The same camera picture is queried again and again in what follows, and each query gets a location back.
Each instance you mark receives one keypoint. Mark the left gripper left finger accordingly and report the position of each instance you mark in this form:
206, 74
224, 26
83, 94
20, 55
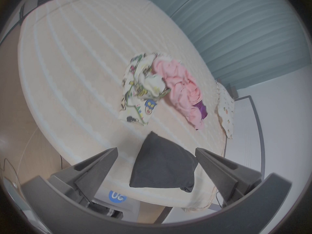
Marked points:
95, 172

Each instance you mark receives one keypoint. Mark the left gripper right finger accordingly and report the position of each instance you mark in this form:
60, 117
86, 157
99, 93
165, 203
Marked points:
223, 175

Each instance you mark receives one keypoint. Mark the black garment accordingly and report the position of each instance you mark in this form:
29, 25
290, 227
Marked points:
163, 167

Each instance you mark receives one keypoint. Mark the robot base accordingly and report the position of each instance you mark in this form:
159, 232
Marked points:
117, 201

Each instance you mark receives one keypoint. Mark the bed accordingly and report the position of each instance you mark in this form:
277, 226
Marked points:
85, 69

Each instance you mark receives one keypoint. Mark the white printed pillow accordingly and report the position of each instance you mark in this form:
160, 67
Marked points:
226, 111

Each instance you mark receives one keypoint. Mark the purple garment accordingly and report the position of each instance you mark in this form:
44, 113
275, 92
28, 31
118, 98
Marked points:
202, 110

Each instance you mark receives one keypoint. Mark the grey bedside table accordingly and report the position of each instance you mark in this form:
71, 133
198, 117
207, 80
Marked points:
231, 90

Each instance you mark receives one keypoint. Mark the white printed garment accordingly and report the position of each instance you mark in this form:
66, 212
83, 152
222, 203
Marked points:
141, 91

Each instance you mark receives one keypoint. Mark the pink garment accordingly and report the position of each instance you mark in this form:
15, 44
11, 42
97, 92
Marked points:
182, 86

